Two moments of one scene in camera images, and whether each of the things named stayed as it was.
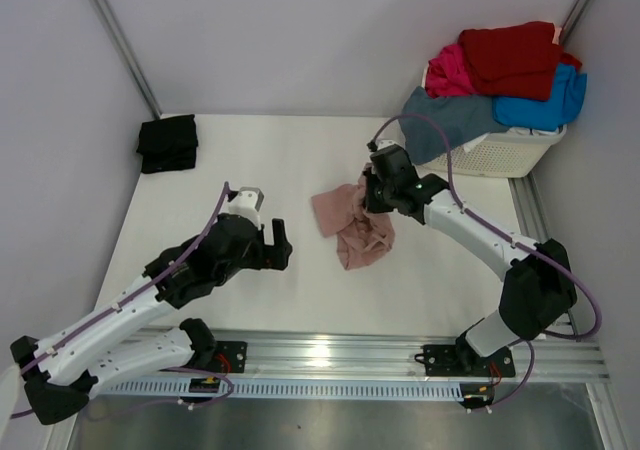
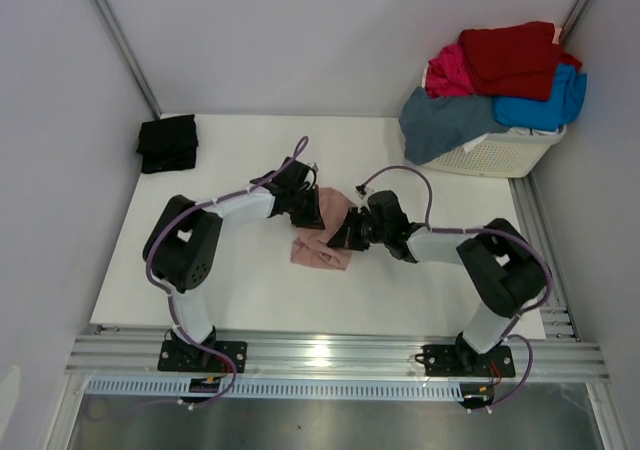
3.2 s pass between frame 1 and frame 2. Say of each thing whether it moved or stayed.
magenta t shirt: stayed
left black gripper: moved
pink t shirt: moved
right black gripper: moved
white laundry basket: stayed
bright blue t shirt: stayed
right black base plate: stayed
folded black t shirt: stayed
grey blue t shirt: stayed
